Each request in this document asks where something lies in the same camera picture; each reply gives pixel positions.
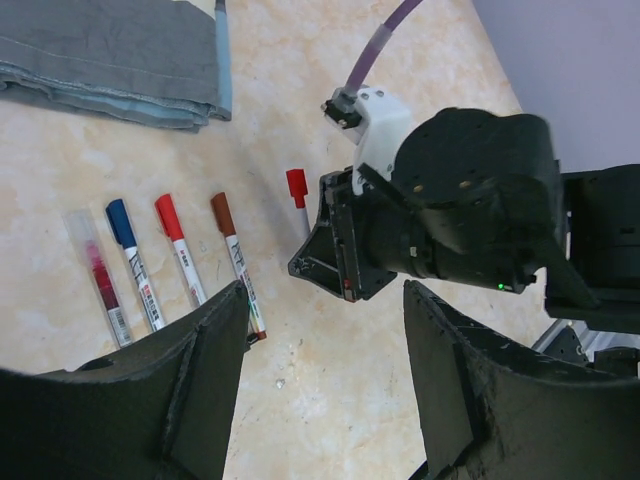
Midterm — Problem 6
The small red pen cap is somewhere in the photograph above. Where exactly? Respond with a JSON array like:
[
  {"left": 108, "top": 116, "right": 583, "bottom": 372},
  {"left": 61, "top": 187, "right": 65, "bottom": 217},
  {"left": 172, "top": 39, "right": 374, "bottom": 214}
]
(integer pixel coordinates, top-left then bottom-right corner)
[{"left": 286, "top": 168, "right": 308, "bottom": 209}]

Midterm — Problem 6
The blue pen cap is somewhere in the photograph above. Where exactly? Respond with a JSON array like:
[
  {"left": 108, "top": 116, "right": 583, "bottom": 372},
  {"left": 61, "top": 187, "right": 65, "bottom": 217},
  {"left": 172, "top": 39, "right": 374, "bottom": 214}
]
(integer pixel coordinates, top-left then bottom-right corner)
[{"left": 105, "top": 199, "right": 137, "bottom": 249}]

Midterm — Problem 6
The small white red-end pen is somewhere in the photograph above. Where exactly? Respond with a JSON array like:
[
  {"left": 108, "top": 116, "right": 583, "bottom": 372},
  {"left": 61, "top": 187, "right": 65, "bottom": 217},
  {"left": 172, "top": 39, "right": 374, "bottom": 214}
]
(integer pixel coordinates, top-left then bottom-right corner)
[{"left": 297, "top": 207, "right": 311, "bottom": 237}]

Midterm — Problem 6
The white brown-end marker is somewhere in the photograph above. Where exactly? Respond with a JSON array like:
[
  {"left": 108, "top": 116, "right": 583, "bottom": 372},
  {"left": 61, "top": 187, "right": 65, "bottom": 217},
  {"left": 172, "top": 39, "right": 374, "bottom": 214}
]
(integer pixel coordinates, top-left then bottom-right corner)
[{"left": 223, "top": 231, "right": 269, "bottom": 342}]

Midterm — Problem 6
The white red-end marker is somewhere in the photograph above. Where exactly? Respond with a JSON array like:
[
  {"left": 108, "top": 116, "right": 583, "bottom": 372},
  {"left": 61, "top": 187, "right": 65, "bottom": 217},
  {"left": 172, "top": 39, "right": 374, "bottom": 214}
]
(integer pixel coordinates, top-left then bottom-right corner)
[{"left": 172, "top": 239, "right": 207, "bottom": 308}]

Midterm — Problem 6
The brown marker cap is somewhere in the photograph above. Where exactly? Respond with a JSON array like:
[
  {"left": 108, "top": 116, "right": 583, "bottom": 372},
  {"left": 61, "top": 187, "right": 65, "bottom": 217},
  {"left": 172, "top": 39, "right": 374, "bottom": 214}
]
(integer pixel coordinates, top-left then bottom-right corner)
[{"left": 210, "top": 192, "right": 236, "bottom": 237}]

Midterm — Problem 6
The folded grey beige cloth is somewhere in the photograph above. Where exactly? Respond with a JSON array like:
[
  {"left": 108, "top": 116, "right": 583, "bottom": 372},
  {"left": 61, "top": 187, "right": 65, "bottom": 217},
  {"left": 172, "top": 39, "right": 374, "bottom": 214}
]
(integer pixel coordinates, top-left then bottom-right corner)
[{"left": 1, "top": 1, "right": 233, "bottom": 132}]

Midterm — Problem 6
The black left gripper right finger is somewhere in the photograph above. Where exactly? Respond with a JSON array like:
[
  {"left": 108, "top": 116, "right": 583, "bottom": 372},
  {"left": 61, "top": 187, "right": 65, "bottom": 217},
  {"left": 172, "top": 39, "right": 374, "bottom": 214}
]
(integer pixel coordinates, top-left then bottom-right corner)
[{"left": 403, "top": 281, "right": 639, "bottom": 479}]

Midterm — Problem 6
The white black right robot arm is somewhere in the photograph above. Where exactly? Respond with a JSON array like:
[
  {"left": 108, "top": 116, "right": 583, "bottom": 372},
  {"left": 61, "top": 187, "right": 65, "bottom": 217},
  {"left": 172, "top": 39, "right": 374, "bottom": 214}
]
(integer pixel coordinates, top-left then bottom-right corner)
[{"left": 288, "top": 108, "right": 639, "bottom": 333}]

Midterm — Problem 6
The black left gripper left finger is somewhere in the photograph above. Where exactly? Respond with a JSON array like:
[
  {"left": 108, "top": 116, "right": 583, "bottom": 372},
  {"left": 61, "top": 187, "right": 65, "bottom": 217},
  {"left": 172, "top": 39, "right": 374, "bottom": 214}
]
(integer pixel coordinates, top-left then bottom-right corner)
[{"left": 1, "top": 282, "right": 249, "bottom": 479}]

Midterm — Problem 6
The white blue-end marker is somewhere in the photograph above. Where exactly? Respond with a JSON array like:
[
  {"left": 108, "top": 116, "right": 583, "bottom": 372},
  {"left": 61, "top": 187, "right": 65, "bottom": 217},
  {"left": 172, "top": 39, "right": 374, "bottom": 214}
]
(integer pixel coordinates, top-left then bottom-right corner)
[{"left": 124, "top": 246, "right": 166, "bottom": 332}]

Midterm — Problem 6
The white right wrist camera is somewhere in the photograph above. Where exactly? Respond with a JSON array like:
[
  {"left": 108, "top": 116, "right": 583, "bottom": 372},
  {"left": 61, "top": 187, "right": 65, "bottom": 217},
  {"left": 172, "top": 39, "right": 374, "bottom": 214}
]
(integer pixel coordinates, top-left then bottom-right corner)
[{"left": 322, "top": 87, "right": 415, "bottom": 196}]

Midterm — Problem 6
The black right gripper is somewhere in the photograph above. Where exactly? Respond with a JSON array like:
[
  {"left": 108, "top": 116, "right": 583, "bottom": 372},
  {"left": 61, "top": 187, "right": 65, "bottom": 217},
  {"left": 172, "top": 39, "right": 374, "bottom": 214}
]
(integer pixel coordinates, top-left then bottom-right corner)
[{"left": 288, "top": 168, "right": 398, "bottom": 303}]

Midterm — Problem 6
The red marker cap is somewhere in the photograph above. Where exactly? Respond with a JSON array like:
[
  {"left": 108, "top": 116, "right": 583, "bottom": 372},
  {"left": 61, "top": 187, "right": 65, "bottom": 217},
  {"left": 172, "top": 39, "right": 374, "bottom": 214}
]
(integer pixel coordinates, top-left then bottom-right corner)
[{"left": 154, "top": 193, "right": 185, "bottom": 242}]

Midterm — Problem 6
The red clear pen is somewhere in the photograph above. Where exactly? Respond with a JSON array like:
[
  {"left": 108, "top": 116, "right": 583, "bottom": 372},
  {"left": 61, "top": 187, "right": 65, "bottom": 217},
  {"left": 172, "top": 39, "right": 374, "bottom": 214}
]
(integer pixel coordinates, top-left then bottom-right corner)
[{"left": 63, "top": 210, "right": 133, "bottom": 348}]

